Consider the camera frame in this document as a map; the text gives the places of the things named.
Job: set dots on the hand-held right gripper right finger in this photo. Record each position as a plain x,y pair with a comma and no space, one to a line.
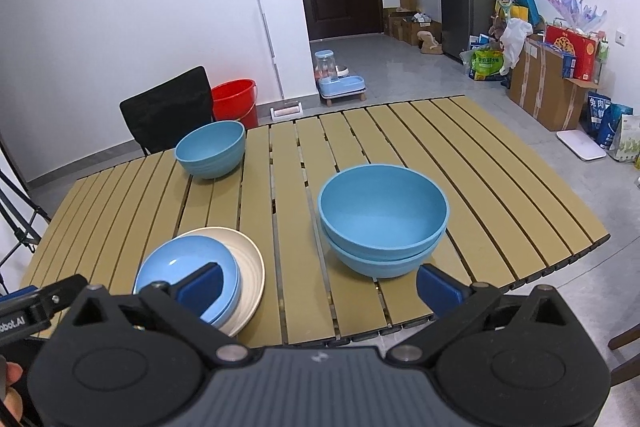
440,289

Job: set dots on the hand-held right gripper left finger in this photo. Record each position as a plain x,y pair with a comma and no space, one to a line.
202,289

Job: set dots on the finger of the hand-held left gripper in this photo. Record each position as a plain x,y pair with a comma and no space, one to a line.
62,289

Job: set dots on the blue plate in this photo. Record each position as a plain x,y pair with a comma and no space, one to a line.
233,307
167,264

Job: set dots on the cream plate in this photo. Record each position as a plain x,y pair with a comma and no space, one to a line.
251,264

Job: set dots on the blue ribbed bowl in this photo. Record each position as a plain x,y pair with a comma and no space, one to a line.
382,207
380,266
210,152

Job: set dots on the person's left hand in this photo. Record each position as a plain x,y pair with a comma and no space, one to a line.
9,407

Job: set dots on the black folding chair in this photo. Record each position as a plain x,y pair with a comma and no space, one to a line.
165,112

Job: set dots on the red plastic bucket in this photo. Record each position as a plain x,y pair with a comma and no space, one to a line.
235,104

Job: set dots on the brown wooden stool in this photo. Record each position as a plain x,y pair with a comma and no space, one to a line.
625,347

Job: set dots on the white bathroom scale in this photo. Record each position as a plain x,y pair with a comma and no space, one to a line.
581,146

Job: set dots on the large cardboard box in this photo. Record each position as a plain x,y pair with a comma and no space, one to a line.
547,97

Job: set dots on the blue pet water feeder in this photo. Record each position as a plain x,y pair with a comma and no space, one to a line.
340,82

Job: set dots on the light blue pet food bag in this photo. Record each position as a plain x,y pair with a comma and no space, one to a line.
612,127

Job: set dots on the dark blue pet food bag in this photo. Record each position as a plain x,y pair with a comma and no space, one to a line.
595,109

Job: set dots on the white green bag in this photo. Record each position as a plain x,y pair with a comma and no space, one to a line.
627,139

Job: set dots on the tan pet scratcher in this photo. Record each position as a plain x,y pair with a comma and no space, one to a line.
429,43

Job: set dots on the white mop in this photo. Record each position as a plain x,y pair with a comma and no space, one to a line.
270,47

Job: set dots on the white plastic bag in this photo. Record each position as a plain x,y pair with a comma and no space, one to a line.
516,39

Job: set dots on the low cardboard box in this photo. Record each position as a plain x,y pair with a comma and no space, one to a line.
397,26

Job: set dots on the red gift box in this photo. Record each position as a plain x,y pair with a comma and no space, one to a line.
570,49

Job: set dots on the small open cardboard box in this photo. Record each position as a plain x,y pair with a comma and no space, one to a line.
407,2

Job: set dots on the blue gift bag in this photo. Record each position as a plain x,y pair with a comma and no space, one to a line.
525,2

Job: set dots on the purple paper decoration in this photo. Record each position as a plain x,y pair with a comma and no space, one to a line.
570,4

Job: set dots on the white wall outlet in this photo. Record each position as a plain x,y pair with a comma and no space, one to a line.
622,37

